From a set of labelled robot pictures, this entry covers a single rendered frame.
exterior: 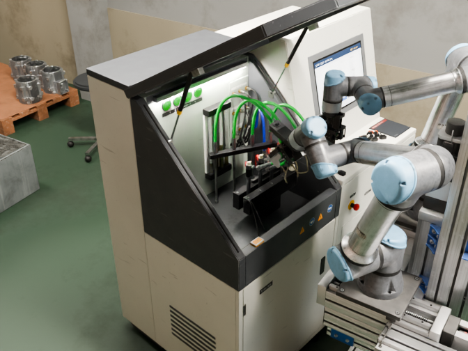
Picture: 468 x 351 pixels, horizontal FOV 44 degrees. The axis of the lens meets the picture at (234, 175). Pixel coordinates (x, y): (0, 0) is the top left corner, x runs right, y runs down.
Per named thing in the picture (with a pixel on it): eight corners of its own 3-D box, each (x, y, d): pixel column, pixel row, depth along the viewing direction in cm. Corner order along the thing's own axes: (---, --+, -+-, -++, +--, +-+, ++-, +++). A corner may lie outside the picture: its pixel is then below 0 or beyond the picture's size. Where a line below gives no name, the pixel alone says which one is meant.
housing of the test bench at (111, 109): (157, 352, 303) (127, 86, 224) (123, 324, 319) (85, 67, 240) (314, 231, 390) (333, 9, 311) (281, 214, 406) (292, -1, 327)
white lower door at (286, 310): (243, 401, 265) (244, 290, 229) (239, 398, 266) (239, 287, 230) (324, 323, 305) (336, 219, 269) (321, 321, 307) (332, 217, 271)
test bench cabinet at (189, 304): (238, 418, 269) (238, 292, 227) (156, 352, 303) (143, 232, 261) (325, 333, 313) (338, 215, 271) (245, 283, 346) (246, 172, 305)
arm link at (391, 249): (410, 267, 188) (417, 233, 181) (377, 280, 183) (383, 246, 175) (386, 246, 197) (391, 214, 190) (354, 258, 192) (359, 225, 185)
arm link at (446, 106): (408, 180, 229) (466, 51, 201) (398, 161, 242) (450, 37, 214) (436, 185, 231) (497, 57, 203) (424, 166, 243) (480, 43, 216)
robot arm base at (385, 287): (409, 279, 197) (414, 257, 192) (393, 306, 186) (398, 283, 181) (367, 264, 204) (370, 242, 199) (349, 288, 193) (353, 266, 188)
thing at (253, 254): (245, 287, 230) (246, 255, 222) (237, 282, 233) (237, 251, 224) (333, 219, 269) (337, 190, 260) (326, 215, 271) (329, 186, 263)
